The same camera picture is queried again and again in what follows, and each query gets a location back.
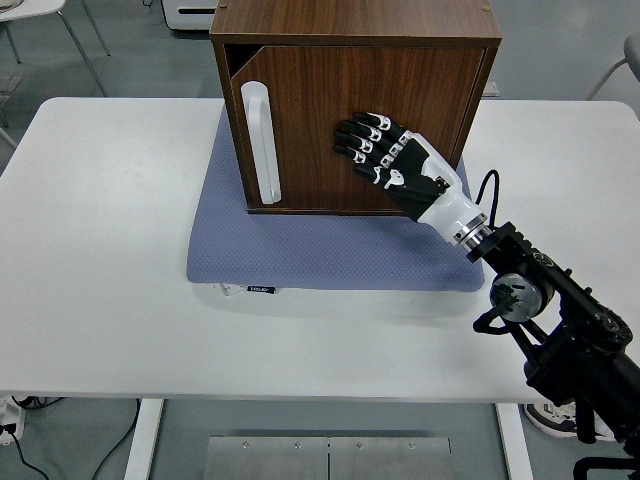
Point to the person's white shoe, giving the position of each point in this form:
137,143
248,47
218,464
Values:
550,420

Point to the grey chair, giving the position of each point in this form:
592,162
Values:
632,50

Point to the brown wooden cabinet door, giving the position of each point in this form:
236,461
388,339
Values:
320,85

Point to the black mat label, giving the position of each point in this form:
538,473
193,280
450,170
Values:
261,289

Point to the white chair with metal legs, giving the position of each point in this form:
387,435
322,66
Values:
30,7

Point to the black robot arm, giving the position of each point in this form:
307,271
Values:
575,350

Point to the white table leg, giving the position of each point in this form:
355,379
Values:
142,440
515,445

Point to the brown wooden cabinet body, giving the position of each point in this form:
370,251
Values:
350,20

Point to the white mat tag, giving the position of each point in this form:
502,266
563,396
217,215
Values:
227,290

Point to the blue-grey textured mat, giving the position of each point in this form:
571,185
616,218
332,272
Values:
300,250

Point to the white power strip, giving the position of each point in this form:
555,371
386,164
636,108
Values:
10,417

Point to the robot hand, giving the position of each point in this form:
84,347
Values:
415,170

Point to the white appliance with slot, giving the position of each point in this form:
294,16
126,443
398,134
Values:
192,17

